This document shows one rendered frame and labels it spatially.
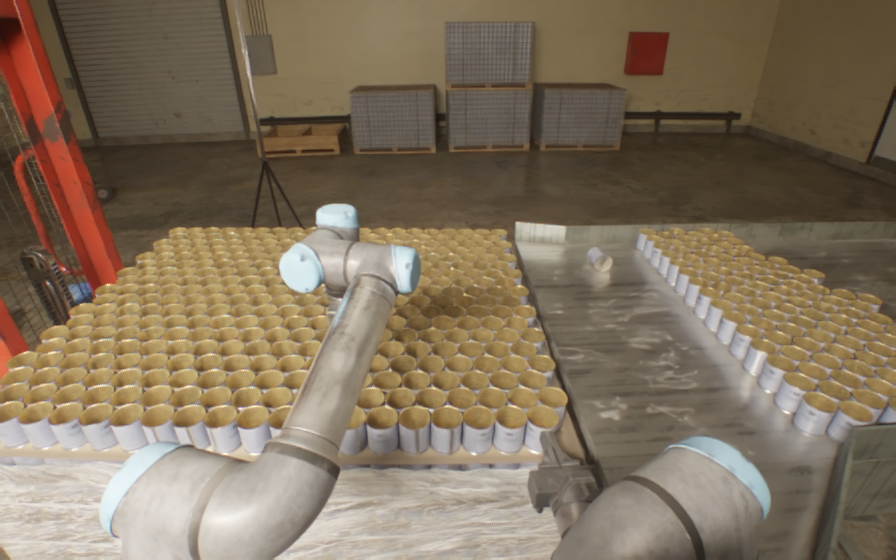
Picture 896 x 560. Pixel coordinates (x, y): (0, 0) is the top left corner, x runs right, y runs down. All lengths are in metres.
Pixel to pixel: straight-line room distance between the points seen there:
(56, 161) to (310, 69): 8.28
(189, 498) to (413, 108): 7.81
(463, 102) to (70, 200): 6.84
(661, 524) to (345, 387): 0.38
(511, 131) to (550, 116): 0.71
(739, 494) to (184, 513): 0.59
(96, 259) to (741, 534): 2.11
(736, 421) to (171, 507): 1.16
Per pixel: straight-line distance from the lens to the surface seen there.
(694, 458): 0.60
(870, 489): 1.58
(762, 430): 1.32
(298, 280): 0.76
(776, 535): 1.13
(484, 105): 8.26
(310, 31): 10.04
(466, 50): 8.15
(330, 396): 0.60
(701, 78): 11.24
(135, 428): 1.19
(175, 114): 11.19
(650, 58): 10.46
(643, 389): 1.31
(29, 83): 2.05
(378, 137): 8.31
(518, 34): 8.23
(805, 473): 1.27
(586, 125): 8.65
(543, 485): 0.92
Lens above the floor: 1.90
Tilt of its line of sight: 29 degrees down
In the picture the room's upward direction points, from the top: 1 degrees counter-clockwise
